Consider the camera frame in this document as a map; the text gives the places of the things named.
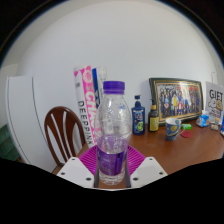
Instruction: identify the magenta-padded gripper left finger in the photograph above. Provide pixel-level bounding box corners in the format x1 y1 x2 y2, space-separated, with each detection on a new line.
56 144 100 189

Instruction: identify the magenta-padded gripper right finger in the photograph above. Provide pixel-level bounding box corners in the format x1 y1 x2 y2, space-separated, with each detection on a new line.
125 145 169 189

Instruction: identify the clear purple-capped water bottle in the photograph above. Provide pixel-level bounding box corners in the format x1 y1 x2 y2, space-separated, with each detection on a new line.
93 80 133 186

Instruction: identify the blue printed paper cup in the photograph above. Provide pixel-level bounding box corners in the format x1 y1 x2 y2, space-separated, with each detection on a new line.
165 117 182 141

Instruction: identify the brown yellow-label pump bottle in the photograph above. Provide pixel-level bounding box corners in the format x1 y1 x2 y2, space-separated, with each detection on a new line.
147 98 160 133

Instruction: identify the brown wooden chair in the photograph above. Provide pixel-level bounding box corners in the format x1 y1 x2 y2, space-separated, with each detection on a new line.
43 105 87 168

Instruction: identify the dark blue pump bottle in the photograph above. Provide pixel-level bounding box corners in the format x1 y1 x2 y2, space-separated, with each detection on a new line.
131 94 146 136

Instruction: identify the flat round red coaster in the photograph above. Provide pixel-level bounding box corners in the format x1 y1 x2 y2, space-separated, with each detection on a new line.
180 129 193 139

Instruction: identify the small green box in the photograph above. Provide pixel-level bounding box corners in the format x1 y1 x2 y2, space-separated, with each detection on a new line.
180 123 193 131

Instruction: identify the tall pink printed box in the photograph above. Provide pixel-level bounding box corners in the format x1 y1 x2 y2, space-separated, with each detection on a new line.
73 65 101 149

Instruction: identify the white cabinet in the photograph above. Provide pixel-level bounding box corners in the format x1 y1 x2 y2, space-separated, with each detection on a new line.
4 75 58 174

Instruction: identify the dark green box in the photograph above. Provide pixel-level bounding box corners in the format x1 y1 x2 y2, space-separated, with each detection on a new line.
0 123 20 162

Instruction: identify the blue tissue pack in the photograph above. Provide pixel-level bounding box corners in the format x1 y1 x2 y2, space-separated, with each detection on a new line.
195 109 211 128

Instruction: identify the framed group picture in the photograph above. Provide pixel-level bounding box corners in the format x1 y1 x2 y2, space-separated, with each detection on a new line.
148 77 204 127

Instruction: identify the small snack packet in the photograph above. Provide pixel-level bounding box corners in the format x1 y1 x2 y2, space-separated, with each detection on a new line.
209 122 221 132

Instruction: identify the white printed paper bag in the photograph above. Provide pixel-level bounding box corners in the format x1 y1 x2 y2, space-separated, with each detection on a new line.
203 71 224 126

